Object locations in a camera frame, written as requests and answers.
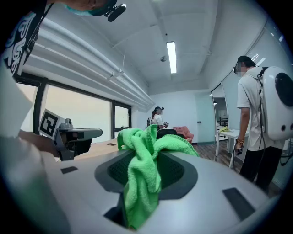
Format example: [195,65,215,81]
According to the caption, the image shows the green microfibre cloth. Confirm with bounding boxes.
[117,124,200,230]

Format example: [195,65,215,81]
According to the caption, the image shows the wooden table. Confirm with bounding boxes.
[75,138,125,160]

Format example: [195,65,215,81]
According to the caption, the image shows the pink armchair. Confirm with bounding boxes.
[173,126,195,143]

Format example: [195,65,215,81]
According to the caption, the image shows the teal face mask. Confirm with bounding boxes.
[65,4,106,16]

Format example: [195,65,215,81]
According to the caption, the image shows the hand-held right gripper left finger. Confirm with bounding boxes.
[41,149,136,234]

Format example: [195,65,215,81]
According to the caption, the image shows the white table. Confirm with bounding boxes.
[215,128,250,169]

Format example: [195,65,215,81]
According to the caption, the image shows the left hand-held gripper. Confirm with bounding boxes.
[38,109,103,160]

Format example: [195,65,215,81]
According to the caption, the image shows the long ceiling light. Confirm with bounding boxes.
[166,41,177,74]

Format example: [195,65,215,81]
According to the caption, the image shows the white ceiling ducts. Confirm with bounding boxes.
[22,17,154,112]

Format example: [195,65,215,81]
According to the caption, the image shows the black head-worn camera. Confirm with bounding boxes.
[104,3,127,22]

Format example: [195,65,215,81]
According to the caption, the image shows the frosted glass door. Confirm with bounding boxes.
[194,93,216,145]

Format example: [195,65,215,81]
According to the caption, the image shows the person's black printed t-shirt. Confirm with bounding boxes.
[2,0,54,77]

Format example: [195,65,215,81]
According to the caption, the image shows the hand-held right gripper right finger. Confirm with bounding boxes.
[141,151,276,234]

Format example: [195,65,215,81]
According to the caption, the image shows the black window frame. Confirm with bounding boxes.
[13,73,133,140]

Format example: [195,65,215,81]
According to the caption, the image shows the black office chair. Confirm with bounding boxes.
[157,129,185,140]

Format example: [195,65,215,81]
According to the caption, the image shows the white hard-shell backpack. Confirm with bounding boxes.
[257,66,293,141]

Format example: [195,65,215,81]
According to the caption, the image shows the person's left forearm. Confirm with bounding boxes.
[19,129,60,158]

